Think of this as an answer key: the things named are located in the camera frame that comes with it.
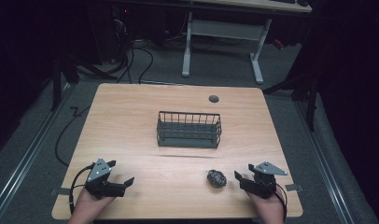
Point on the grey tape strip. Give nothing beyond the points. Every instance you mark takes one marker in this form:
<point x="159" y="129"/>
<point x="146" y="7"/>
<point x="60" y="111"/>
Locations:
<point x="60" y="191"/>
<point x="293" y="187"/>

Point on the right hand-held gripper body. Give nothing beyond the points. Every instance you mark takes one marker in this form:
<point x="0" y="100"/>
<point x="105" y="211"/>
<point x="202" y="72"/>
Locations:
<point x="261" y="185"/>

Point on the white-legged desk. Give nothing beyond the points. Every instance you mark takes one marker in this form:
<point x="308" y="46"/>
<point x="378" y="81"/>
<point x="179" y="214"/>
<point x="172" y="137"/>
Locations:
<point x="225" y="29"/>

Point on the metal floor rail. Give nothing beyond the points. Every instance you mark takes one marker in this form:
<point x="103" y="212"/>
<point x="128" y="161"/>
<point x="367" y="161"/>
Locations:
<point x="321" y="155"/>
<point x="29" y="155"/>

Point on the person's right hand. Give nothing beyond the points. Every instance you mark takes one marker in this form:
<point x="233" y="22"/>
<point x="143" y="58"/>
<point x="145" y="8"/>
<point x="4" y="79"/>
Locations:
<point x="268" y="209"/>

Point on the round grey table grommet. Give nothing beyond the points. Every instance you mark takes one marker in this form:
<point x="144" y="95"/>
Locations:
<point x="213" y="99"/>

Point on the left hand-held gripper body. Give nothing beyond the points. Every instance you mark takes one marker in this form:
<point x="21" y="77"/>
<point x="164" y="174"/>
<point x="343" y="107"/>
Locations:
<point x="99" y="174"/>

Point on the dark speckled scouring ball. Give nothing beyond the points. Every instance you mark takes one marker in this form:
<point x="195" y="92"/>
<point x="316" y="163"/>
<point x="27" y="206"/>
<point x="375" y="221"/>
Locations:
<point x="216" y="179"/>

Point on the person's left hand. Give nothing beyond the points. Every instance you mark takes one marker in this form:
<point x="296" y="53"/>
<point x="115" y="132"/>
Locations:
<point x="88" y="206"/>

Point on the black metal stand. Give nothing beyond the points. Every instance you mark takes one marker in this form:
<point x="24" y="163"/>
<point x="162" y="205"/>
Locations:
<point x="56" y="87"/>
<point x="311" y="105"/>

